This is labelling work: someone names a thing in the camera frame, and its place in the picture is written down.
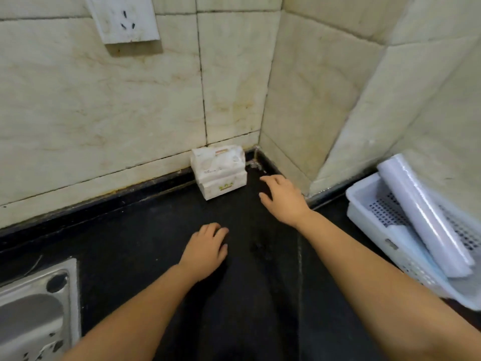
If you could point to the person's left hand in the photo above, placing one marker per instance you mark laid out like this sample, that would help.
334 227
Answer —
203 255

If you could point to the person's right hand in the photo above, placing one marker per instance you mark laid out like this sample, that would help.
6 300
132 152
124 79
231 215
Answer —
287 206

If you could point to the person's left thumb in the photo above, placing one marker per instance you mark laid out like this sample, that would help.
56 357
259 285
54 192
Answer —
224 251

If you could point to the person's right thumb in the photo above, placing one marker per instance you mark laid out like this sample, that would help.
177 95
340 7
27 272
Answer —
266 201

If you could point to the person's right forearm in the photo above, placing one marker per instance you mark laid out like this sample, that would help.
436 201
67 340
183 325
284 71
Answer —
375 293

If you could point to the person's left forearm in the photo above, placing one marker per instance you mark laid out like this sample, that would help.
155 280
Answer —
135 319

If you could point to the white tissue pack green print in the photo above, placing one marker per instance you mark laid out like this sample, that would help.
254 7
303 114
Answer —
225 187

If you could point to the white perforated plastic basket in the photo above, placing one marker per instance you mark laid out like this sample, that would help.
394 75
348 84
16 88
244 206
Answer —
379 218

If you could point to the clear plastic wrap roll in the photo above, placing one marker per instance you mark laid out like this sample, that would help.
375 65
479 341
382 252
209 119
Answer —
421 214

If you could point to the stainless steel sink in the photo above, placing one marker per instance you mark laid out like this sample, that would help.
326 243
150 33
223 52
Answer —
33 315

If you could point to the white wall socket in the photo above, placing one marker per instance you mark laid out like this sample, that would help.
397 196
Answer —
122 18

